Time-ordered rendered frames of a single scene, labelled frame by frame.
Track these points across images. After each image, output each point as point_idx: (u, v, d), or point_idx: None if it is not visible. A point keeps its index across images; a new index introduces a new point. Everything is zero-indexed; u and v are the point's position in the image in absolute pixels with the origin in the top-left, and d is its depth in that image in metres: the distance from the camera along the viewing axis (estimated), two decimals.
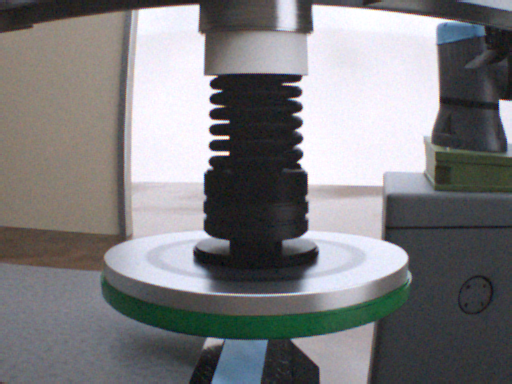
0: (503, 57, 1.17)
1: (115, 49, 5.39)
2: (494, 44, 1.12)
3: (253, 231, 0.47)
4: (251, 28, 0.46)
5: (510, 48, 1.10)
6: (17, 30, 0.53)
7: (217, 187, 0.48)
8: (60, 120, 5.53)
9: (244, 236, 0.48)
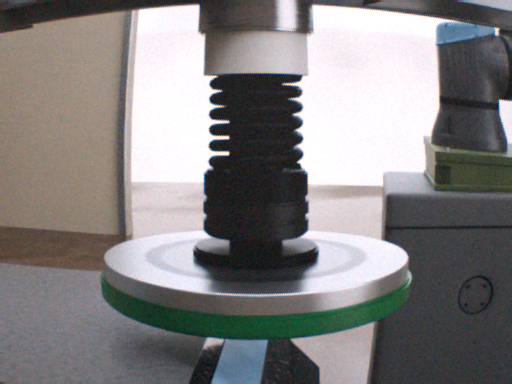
0: None
1: (115, 49, 5.39)
2: None
3: (253, 231, 0.47)
4: (251, 28, 0.46)
5: None
6: (17, 30, 0.53)
7: (217, 187, 0.48)
8: (60, 120, 5.53)
9: (244, 236, 0.48)
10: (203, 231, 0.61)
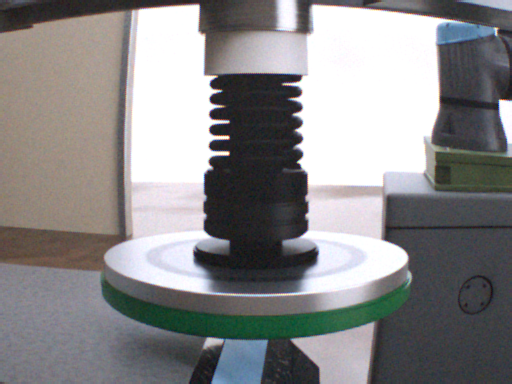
0: None
1: (115, 49, 5.39)
2: None
3: (253, 231, 0.47)
4: (251, 28, 0.46)
5: None
6: (17, 30, 0.53)
7: (217, 187, 0.48)
8: (60, 120, 5.53)
9: (244, 236, 0.48)
10: (110, 249, 0.53)
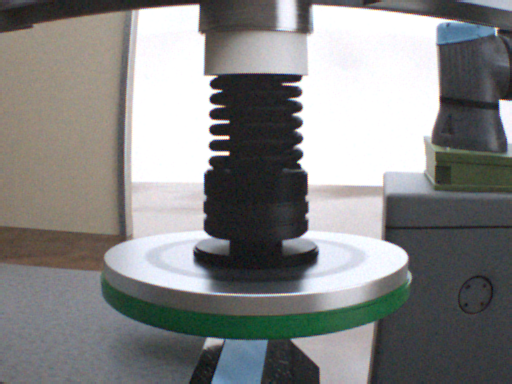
0: None
1: (115, 49, 5.39)
2: None
3: (253, 231, 0.47)
4: (251, 28, 0.46)
5: None
6: (17, 30, 0.53)
7: (217, 187, 0.48)
8: (60, 120, 5.53)
9: (244, 236, 0.48)
10: (230, 295, 0.41)
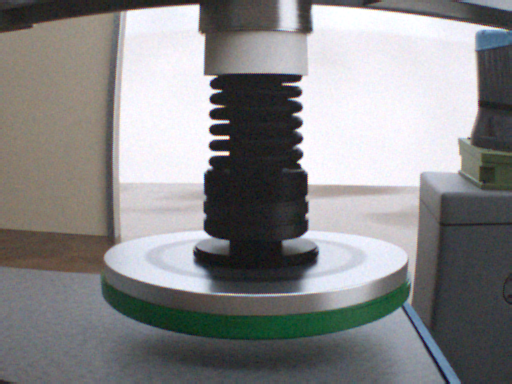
0: None
1: (104, 50, 5.33)
2: None
3: (253, 231, 0.47)
4: (251, 28, 0.46)
5: None
6: (17, 30, 0.53)
7: (217, 187, 0.48)
8: (48, 121, 5.45)
9: (244, 236, 0.48)
10: (230, 295, 0.41)
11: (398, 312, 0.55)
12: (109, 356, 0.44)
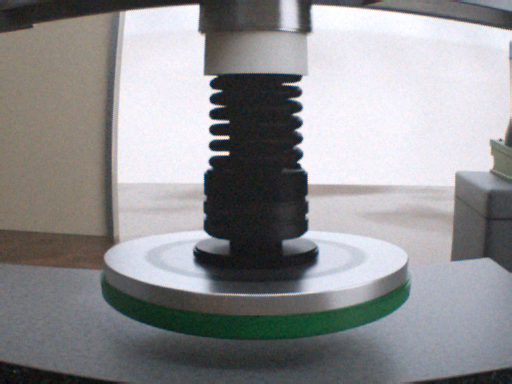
0: None
1: (102, 50, 5.33)
2: None
3: (253, 231, 0.47)
4: (251, 28, 0.46)
5: None
6: (17, 30, 0.53)
7: (217, 187, 0.48)
8: (47, 121, 5.43)
9: (244, 236, 0.48)
10: (230, 295, 0.41)
11: None
12: (334, 348, 0.47)
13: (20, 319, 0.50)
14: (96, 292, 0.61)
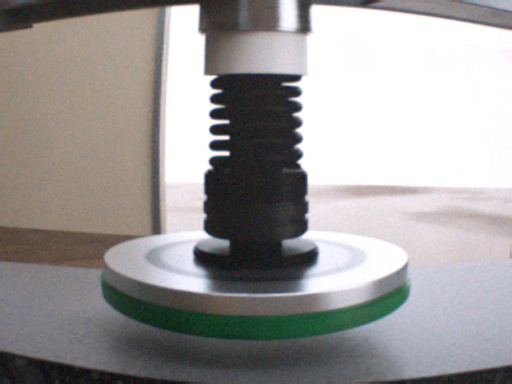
0: None
1: (148, 46, 5.38)
2: None
3: (253, 231, 0.47)
4: (251, 28, 0.46)
5: None
6: (17, 30, 0.53)
7: (217, 187, 0.48)
8: (88, 118, 5.50)
9: (244, 236, 0.48)
10: None
11: None
12: (496, 330, 0.47)
13: (178, 333, 0.51)
14: None
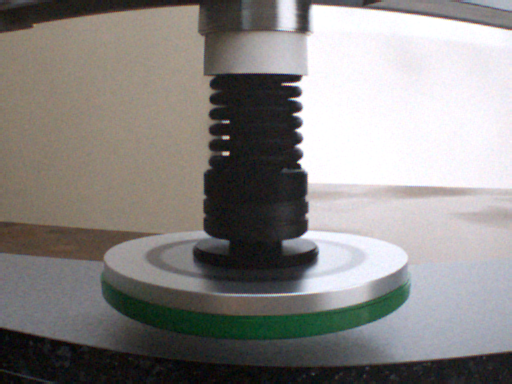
0: None
1: None
2: None
3: (253, 231, 0.47)
4: (251, 28, 0.46)
5: None
6: (17, 30, 0.53)
7: (217, 187, 0.48)
8: (144, 114, 5.59)
9: (244, 236, 0.48)
10: (230, 295, 0.41)
11: None
12: None
13: (375, 321, 0.53)
14: (419, 284, 0.64)
